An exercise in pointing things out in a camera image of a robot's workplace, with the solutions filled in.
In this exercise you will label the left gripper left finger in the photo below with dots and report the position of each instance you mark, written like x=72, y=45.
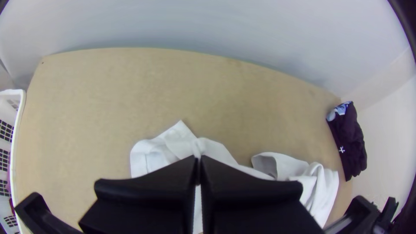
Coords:
x=149, y=201

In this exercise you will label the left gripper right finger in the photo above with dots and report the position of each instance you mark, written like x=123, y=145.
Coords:
x=250, y=204

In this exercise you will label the white t-shirt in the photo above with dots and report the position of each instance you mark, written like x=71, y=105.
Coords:
x=175, y=146

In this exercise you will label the pile of folded clothes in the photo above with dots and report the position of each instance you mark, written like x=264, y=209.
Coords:
x=351, y=143

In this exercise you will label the white laundry basket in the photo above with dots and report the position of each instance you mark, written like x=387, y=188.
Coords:
x=8, y=130

